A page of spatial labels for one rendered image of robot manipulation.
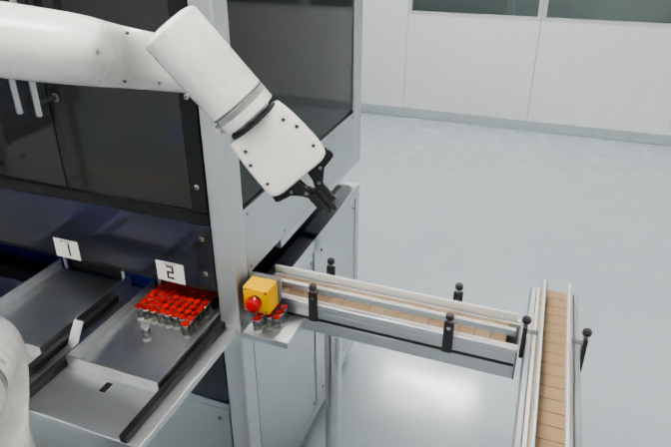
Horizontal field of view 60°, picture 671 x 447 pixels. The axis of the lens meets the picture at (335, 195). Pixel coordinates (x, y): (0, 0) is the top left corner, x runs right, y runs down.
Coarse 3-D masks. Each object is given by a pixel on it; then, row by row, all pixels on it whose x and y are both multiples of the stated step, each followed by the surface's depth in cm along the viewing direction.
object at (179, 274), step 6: (156, 264) 152; (162, 264) 151; (168, 264) 151; (174, 264) 150; (180, 264) 149; (162, 270) 152; (168, 270) 152; (174, 270) 151; (180, 270) 150; (162, 276) 153; (174, 276) 152; (180, 276) 151; (180, 282) 152
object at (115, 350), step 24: (144, 288) 163; (120, 312) 155; (216, 312) 158; (96, 336) 147; (120, 336) 149; (168, 336) 149; (192, 336) 149; (72, 360) 138; (96, 360) 141; (120, 360) 141; (144, 360) 141; (168, 360) 141; (144, 384) 132
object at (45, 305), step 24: (24, 288) 166; (48, 288) 169; (72, 288) 169; (96, 288) 169; (120, 288) 166; (0, 312) 158; (24, 312) 158; (48, 312) 158; (72, 312) 158; (24, 336) 149; (48, 336) 149
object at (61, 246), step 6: (54, 240) 163; (60, 240) 162; (66, 240) 161; (60, 246) 163; (66, 246) 162; (72, 246) 161; (60, 252) 164; (66, 252) 163; (72, 252) 162; (78, 252) 161; (72, 258) 163; (78, 258) 162
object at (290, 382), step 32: (352, 192) 229; (320, 224) 204; (352, 224) 238; (288, 256) 185; (320, 256) 204; (352, 256) 245; (256, 352) 163; (288, 352) 188; (320, 352) 220; (288, 384) 193; (320, 384) 226; (192, 416) 174; (224, 416) 168; (288, 416) 198
